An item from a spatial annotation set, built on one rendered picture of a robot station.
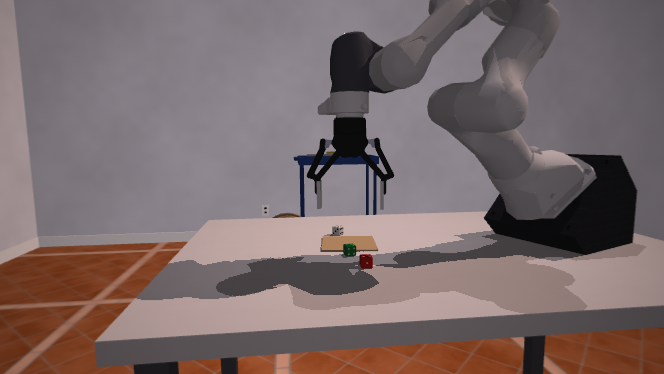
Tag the grey die with black pips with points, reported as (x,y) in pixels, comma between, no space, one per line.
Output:
(337,230)

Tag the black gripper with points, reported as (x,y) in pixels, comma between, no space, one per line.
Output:
(349,145)

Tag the tan flat square mat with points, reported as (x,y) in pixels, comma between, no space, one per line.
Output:
(335,243)

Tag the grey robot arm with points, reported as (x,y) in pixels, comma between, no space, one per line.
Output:
(483,115)

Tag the red die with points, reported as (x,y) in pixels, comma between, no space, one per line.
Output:
(366,261)

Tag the green die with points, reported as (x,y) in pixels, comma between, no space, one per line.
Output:
(349,249)

